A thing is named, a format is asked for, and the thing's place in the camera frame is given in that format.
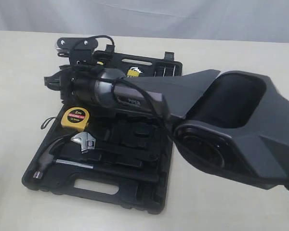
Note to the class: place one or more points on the chrome adjustable wrench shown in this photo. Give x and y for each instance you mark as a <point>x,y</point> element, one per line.
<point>88,143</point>

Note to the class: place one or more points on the yellow tape measure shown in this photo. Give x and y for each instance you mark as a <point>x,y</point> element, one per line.
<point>76,118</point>

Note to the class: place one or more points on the claw hammer black handle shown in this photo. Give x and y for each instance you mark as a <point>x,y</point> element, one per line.
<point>47,159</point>

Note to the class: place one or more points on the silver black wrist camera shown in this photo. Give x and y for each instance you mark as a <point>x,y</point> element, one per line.
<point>77,50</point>

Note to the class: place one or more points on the yellow hex key set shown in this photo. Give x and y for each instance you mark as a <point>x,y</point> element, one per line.
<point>134,72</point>

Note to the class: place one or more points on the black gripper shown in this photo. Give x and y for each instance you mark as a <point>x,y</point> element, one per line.
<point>63,80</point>

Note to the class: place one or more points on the black plastic tool case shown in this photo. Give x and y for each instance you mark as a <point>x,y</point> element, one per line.
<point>116,157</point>

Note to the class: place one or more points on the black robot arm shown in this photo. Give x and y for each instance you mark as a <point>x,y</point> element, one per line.
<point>233,124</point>

